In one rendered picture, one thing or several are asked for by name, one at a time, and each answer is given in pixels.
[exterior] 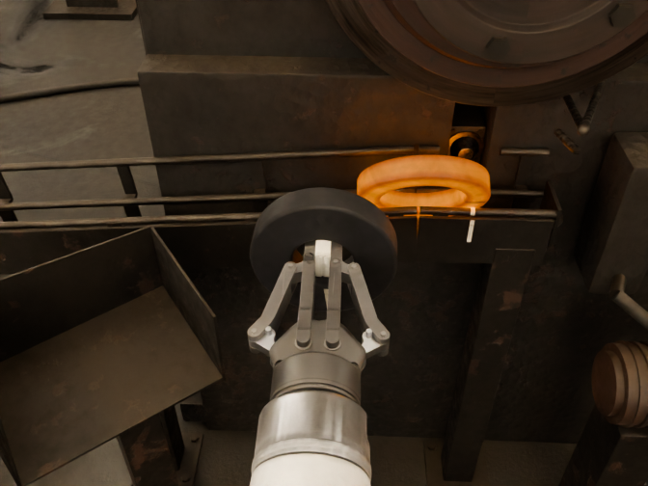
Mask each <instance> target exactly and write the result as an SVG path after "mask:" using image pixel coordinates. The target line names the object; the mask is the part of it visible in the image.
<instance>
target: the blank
mask: <svg viewBox="0 0 648 486"><path fill-rule="evenodd" d="M313 240H328V241H332V242H336V243H338V244H339V245H341V246H343V247H344V248H346V249H347V250H348V251H349V252H350V253H351V255H352V256H351V257H350V258H348V259H347V260H345V261H344V263H346V264H350V263H352V262H355V263H358V264H359V265H360V267H361V270H362V272H363V275H364V280H365V283H366V286H367V289H368V292H369V295H370V298H371V301H373V300H374V299H376V298H377V297H379V296H380V295H381V294H382V293H383V292H384V291H385V290H386V289H387V288H388V287H389V285H390V284H391V282H392V280H393V278H394V276H395V273H396V269H397V238H396V234H395V230H394V228H393V226H392V223H391V222H390V220H389V219H388V217H387V216H386V215H385V214H384V212H383V211H382V210H381V209H380V208H378V207H377V206H376V205H375V204H373V203H372V202H370V201H368V200H367V199H365V198H363V197H361V196H359V195H356V194H354V193H351V192H348V191H344V190H340V189H335V188H325V187H315V188H307V189H301V190H297V191H294V192H291V193H288V194H286V195H284V196H282V197H280V198H278V199H276V200H275V201H273V202H272V203H271V204H270V205H268V206H267V207H266V208H265V209H264V210H263V212H262V213H261V214H260V216H259V218H258V219H257V221H256V226H255V230H254V234H253V238H252V242H251V247H250V260H251V264H252V267H253V269H254V272H255V274H256V276H257V278H258V280H259V281H260V282H261V283H262V284H263V286H264V287H265V288H266V289H267V290H269V291H270V292H271V293H272V291H273V289H274V287H275V285H276V283H277V280H278V278H279V276H280V274H281V273H282V270H283V268H284V265H285V264H286V263H287V262H290V261H292V262H295V263H300V262H302V261H303V257H302V256H301V255H300V253H299V252H298V251H297V248H298V247H299V246H301V245H302V244H304V243H307V242H310V241H313ZM328 287H329V277H324V276H322V277H316V276H315V291H314V308H313V310H314V311H327V307H328ZM300 294H301V282H298V283H297V285H296V287H295V290H294V292H293V295H292V297H291V299H290V302H289V304H291V305H293V306H296V307H299V306H300ZM354 308H355V307H354V304H353V301H352V298H351V294H350V291H349V288H348V285H347V283H343V282H341V302H340V310H341V311H347V310H351V309H354Z"/></svg>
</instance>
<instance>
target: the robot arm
mask: <svg viewBox="0 0 648 486"><path fill-rule="evenodd" d="M315 276H316V277H322V276H324V277H329V287H328V307H327V319H326V320H320V321H318V320H314V319H313V308H314V291H315ZM298 282H301V294H300V306H299V311H298V322H297V323H295V324H294V325H293V326H292V327H291V328H290V329H289V330H288V331H286V332H285V333H284V334H283V335H282V336H281V337H280V338H279V339H278V340H277V341H276V333H277V331H278V329H279V327H280V324H281V322H282V319H283V317H284V313H285V311H286V309H287V306H288V304H289V302H290V299H291V297H292V295H293V292H294V290H295V287H296V285H297V283H298ZM341 282H343V283H347V285H348V288H349V291H350V294H351V298H352V301H353V304H354V307H355V310H356V314H357V316H358V319H359V322H360V325H361V329H362V332H363V338H362V344H360V343H359V342H358V341H357V340H356V339H355V337H354V336H353V335H352V334H351V333H350V332H349V331H348V330H347V328H346V327H345V326H344V325H342V324H341V323H340V302H341ZM248 340H249V346H250V351H251V352H252V353H259V352H262V353H264V354H266V355H267V356H269V357H270V364H271V366H272V367H273V377H272V385H271V393H270V402H269V403H267V404H266V405H265V406H264V408H263V409H262V411H261V413H260V415H259V419H258V427H257V434H256V449H255V457H254V459H253V463H252V469H251V472H252V477H251V482H250V486H370V480H371V466H370V446H369V442H368V439H367V434H366V419H367V415H366V412H365V411H364V409H363V408H362V407H361V373H362V371H363V369H364V368H365V363H366V359H368V358H370V357H371V356H373V355H375V354H377V355H378V356H381V357H384V356H386V355H388V353H389V344H390V332H389V331H388V330H387V329H386V328H385V326H384V325H383V324H382V323H381V322H380V321H379V320H378V318H377V315H376V312H375V309H374V307H373V304H372V301H371V298H370V295H369V292H368V289H367V286H366V283H365V278H364V275H363V272H362V270H361V267H360V265H359V264H358V263H355V262H352V263H350V264H346V263H344V262H343V261H342V246H341V245H339V244H338V243H336V242H332V241H328V240H313V241H310V242H307V243H305V252H304V254H303V261H302V262H300V263H295V262H292V261H290V262H287V263H286V264H285V265H284V267H283V270H282V273H281V274H280V276H279V278H278V280H277V283H276V285H275V287H274V289H273V291H272V293H271V296H270V298H269V300H268V302H267V304H266V307H265V309H264V311H263V313H262V315H261V317H260V318H259V319H258V320H257V321H256V322H255V323H254V324H253V325H252V326H251V327H250V328H249V329H248Z"/></svg>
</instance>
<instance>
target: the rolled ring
mask: <svg viewBox="0 0 648 486"><path fill-rule="evenodd" d="M413 186H444V187H449V188H451V189H448V190H444V191H440V192H433V193H403V192H397V191H393V190H396V189H400V188H405V187H413ZM357 195H359V196H361V197H363V198H365V199H367V200H368V201H370V202H372V203H373V204H375V205H376V206H377V207H401V206H416V207H417V210H418V214H417V215H404V216H418V218H419V216H432V215H419V207H420V206H443V207H480V206H482V205H483V204H485V203H486V202H487V201H489V199H490V196H491V190H490V175H489V173H488V171H487V170H486V168H484V167H483V166H482V165H480V164H478V163H476V162H474V161H471V160H469V159H465V158H461V157H455V156H448V155H412V156H404V157H398V158H394V159H389V160H386V161H382V162H379V163H376V164H374V165H372V166H370V167H368V168H366V169H365V170H363V171H362V172H361V173H360V175H359V177H358V180H357Z"/></svg>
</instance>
